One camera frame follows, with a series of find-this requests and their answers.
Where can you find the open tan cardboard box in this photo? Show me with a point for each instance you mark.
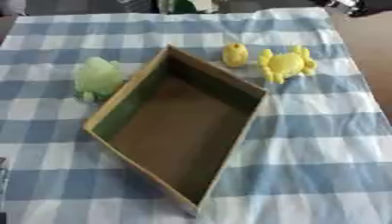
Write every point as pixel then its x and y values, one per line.
pixel 178 122

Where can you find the small yellow toy fruit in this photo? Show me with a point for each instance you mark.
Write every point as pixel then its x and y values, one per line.
pixel 235 54

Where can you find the yellow toy crab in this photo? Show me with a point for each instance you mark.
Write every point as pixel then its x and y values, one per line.
pixel 286 64

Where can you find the pale green toy cabbage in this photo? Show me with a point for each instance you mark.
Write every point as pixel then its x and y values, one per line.
pixel 97 77

